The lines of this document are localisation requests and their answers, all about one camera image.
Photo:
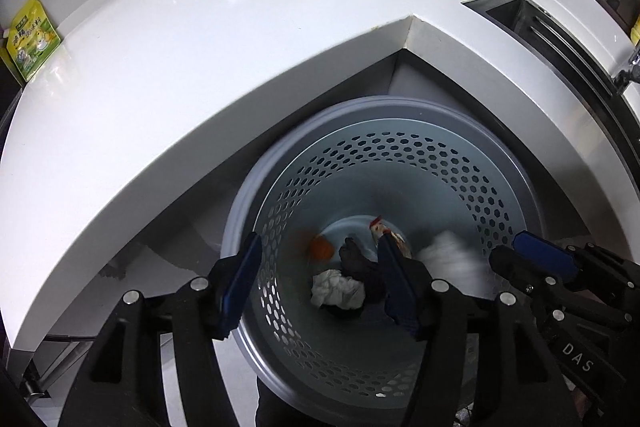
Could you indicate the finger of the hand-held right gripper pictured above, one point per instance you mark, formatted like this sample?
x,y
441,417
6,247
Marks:
x,y
542,252
520,274

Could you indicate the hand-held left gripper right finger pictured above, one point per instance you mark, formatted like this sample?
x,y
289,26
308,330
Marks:
x,y
397,287

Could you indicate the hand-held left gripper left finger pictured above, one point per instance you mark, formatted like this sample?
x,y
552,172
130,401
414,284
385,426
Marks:
x,y
240,287

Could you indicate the dark grey cloth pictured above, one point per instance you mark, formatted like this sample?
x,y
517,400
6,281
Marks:
x,y
361,268

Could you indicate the white paper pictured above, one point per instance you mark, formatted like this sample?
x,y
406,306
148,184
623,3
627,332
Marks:
x,y
450,257
336,289

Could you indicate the red brown snack packet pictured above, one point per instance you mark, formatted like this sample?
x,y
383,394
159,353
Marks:
x,y
380,224

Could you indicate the orange fruit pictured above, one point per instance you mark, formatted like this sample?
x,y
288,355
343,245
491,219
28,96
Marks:
x,y
321,247

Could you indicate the grey perforated waste basket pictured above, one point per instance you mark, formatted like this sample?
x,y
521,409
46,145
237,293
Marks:
x,y
400,157

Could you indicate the steel faucet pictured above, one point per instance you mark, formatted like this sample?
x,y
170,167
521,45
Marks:
x,y
631,69

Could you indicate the yellow sponge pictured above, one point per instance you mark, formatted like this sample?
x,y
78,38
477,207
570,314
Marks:
x,y
636,32

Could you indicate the yellow green seasoning pouch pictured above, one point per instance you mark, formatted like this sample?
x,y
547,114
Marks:
x,y
31,39

